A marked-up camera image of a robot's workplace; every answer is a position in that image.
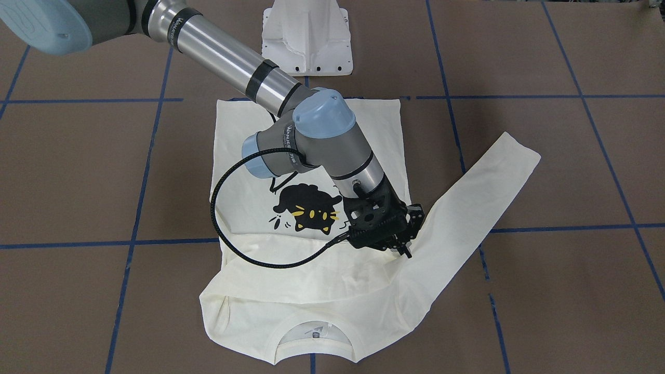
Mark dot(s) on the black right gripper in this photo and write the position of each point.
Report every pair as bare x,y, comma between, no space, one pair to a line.
400,209

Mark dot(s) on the cream long-sleeve cat shirt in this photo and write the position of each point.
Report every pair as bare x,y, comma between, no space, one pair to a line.
347,302

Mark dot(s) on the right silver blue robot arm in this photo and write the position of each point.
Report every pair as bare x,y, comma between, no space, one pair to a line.
314,126

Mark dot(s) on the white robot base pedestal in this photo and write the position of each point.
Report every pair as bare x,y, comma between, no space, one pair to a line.
308,38

